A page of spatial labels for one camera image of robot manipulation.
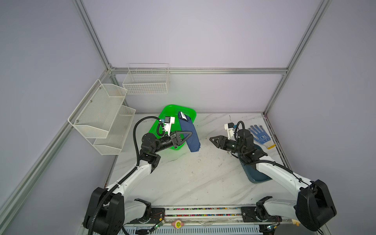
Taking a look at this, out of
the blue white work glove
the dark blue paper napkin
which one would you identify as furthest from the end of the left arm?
the blue white work glove

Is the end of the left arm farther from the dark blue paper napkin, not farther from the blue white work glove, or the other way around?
the blue white work glove

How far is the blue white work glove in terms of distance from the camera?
1.04 metres

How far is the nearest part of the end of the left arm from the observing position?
0.58 meters

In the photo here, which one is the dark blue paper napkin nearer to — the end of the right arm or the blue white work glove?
the end of the right arm

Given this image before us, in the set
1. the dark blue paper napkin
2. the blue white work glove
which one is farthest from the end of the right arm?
the blue white work glove

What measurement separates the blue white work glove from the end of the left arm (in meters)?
0.63

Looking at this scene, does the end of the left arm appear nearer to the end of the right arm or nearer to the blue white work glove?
the end of the right arm
